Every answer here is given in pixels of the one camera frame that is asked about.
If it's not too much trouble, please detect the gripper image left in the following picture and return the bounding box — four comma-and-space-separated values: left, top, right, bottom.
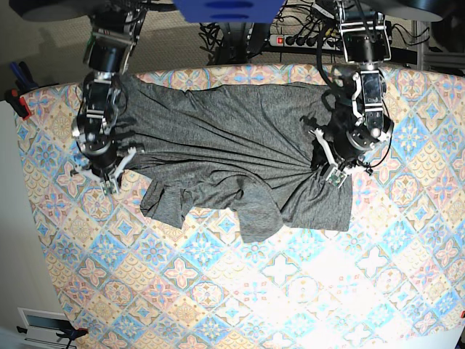
70, 145, 139, 195

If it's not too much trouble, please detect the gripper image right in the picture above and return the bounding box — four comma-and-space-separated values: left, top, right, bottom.
309, 127, 374, 188

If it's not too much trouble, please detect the grey t-shirt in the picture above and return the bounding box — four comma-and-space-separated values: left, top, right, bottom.
119, 76, 352, 243

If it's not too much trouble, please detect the red black clamp left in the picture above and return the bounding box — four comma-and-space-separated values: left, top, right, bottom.
4, 89, 31, 120

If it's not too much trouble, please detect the patterned tile tablecloth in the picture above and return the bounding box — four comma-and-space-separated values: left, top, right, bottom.
15, 68, 464, 348

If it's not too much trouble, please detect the white power strip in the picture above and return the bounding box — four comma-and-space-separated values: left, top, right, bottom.
268, 34, 342, 51

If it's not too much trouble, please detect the black clamp bottom left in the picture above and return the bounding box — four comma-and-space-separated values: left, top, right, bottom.
16, 326, 89, 345

